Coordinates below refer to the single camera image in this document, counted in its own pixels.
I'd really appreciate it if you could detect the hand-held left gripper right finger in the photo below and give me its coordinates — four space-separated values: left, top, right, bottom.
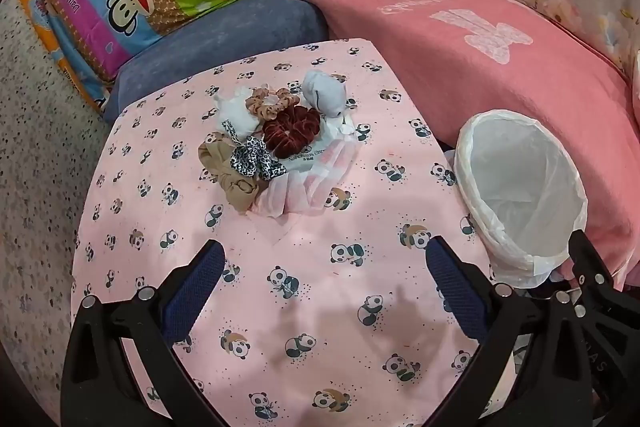
425 235 593 427

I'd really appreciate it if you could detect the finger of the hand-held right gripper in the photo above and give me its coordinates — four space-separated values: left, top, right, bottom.
569 229 617 304

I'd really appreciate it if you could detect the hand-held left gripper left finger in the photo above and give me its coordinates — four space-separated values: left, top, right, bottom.
61 239 227 427

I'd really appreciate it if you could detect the bin with white bag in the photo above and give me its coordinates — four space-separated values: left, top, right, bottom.
454 109 589 290

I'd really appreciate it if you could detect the tan scrunchie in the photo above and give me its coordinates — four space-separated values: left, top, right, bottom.
198 132 263 214

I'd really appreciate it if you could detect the clear plastic packaging bag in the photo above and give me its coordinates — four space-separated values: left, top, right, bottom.
250 139 358 220

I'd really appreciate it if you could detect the leopard print scrunchie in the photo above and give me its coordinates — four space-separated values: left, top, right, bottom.
222 119 283 182

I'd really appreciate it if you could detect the dark red velvet scrunchie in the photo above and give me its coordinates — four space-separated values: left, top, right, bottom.
262 105 322 159

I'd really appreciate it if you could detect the pink panda print cloth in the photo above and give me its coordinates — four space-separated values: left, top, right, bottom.
71 38 501 427

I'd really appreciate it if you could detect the pink dotted scrunchie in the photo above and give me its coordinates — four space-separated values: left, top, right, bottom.
250 84 301 118

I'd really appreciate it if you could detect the pink blanket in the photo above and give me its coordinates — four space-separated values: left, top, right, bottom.
255 0 640 288

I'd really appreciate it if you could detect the blue grey cushion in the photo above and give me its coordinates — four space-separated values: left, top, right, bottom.
102 0 330 125

